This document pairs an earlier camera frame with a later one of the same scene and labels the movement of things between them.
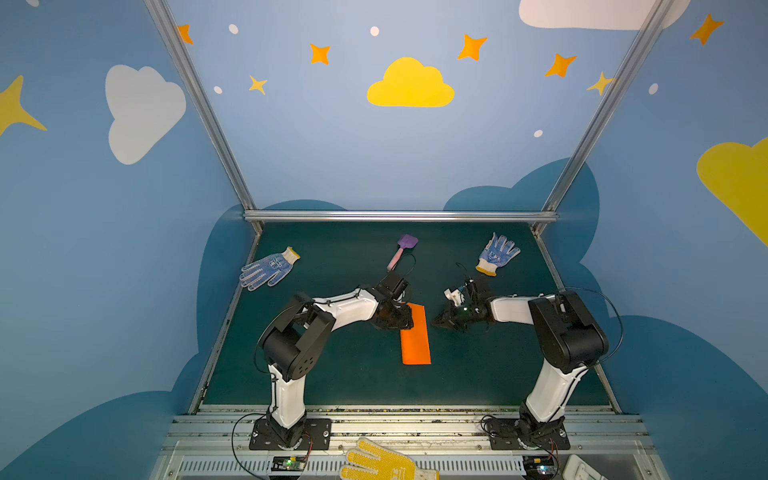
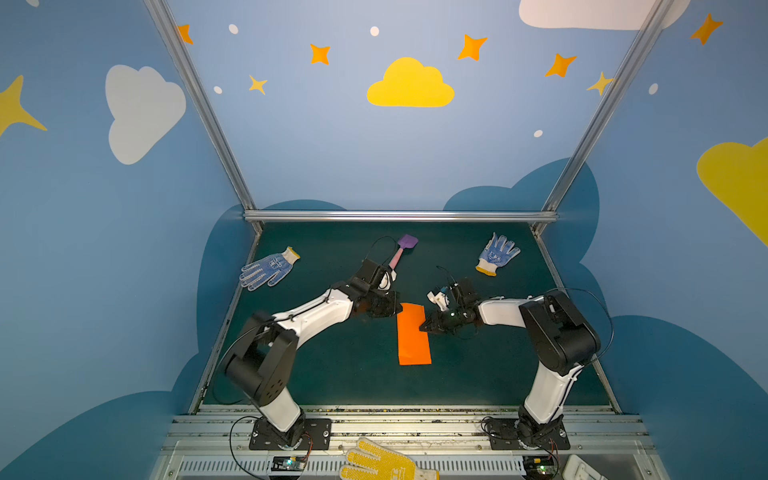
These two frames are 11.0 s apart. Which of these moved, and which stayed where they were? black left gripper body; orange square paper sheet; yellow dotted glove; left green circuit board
Moved: black left gripper body
Stayed: orange square paper sheet; left green circuit board; yellow dotted glove
